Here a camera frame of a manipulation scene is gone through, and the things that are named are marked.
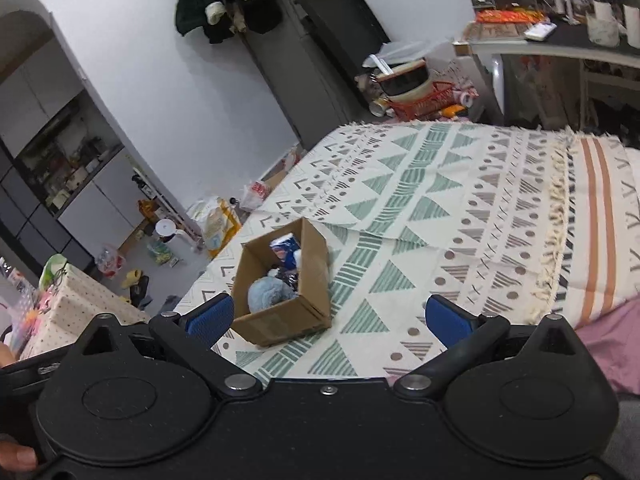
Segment blue tissue pack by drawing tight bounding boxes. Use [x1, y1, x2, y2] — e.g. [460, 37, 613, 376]
[269, 233, 302, 270]

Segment white desk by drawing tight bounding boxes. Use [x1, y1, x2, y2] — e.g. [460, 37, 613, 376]
[452, 23, 639, 129]

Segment red white plastic bag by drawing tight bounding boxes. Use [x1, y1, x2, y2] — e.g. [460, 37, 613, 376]
[240, 181, 271, 211]

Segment pink bedsheet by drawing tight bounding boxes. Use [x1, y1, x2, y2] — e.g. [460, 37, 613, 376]
[576, 296, 640, 396]

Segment white kettle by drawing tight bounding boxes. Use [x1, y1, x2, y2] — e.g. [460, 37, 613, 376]
[154, 218, 198, 252]

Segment brown cardboard box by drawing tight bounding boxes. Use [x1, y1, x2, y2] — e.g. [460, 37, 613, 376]
[231, 218, 331, 347]

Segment yellow white bag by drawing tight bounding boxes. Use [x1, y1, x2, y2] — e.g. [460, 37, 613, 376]
[188, 196, 241, 258]

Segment dark hanging clothes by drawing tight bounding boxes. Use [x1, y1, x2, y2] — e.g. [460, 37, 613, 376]
[175, 0, 282, 44]

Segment black knitted pouch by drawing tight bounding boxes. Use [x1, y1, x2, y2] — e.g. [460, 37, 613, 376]
[273, 266, 298, 292]

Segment polka dot fabric box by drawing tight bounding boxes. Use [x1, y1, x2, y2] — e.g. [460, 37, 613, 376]
[18, 263, 150, 361]

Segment person's hand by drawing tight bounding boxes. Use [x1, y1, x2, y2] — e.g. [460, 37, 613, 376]
[0, 436, 38, 472]

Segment red plastic basket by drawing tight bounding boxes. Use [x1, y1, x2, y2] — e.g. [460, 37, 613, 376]
[388, 81, 454, 122]

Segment fluffy light blue plush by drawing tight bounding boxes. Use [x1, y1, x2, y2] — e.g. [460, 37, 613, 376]
[247, 275, 296, 313]

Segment cream black bucket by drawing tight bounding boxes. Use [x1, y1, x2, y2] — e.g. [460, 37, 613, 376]
[375, 58, 433, 100]

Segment patterned white green blanket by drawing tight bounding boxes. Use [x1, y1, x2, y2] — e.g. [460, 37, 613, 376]
[178, 122, 639, 380]

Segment dark grey door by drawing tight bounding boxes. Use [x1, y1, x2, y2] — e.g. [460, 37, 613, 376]
[245, 0, 390, 150]

